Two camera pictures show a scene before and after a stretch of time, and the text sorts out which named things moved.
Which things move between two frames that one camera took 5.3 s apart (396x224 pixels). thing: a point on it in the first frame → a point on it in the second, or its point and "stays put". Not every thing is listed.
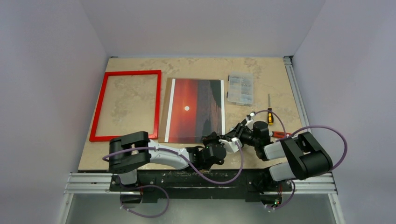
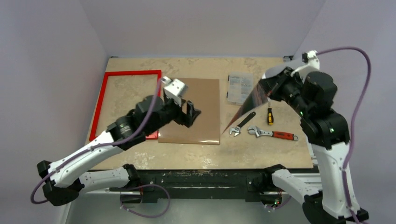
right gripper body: [240, 129] → [276, 84]
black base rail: [252, 184] stays put
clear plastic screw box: [240, 88] stays put
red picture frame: [93, 138] stays put
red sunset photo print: [196, 109] → [257, 99]
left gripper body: [209, 141] → [172, 111]
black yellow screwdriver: [270, 119] stays put
